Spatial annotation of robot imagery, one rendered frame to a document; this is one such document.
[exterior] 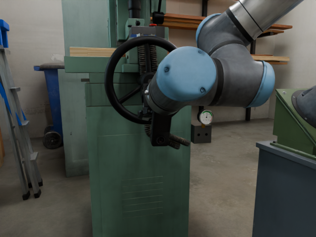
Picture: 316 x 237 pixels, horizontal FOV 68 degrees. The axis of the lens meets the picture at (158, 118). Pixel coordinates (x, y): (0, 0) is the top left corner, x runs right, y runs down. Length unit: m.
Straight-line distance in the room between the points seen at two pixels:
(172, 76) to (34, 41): 3.12
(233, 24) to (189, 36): 3.38
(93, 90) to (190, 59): 0.61
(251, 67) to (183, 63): 0.13
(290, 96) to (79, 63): 0.82
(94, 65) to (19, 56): 2.54
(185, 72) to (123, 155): 0.67
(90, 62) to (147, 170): 0.50
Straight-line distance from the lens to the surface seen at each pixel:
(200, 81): 0.39
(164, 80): 0.38
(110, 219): 1.12
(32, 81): 3.42
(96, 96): 0.94
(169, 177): 1.07
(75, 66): 0.95
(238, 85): 0.43
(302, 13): 4.70
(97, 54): 1.10
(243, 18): 0.53
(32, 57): 3.42
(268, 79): 0.47
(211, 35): 0.54
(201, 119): 0.98
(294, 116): 0.98
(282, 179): 1.04
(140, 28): 0.88
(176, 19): 3.30
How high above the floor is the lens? 0.83
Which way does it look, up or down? 11 degrees down
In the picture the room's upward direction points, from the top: straight up
